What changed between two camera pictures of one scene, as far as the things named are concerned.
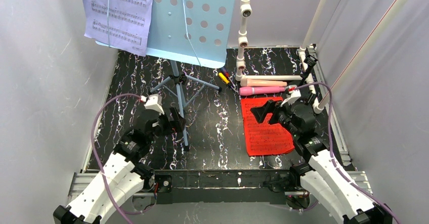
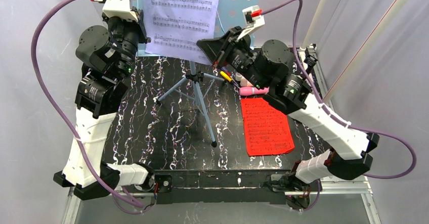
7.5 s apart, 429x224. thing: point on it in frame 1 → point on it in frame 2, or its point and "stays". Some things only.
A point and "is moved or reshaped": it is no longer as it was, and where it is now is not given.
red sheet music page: x=263 y=137 stays
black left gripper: x=175 y=120 → x=141 y=26
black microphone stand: x=311 y=60 stays
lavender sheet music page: x=116 y=14 is moved or reshaped
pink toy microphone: x=251 y=90 stays
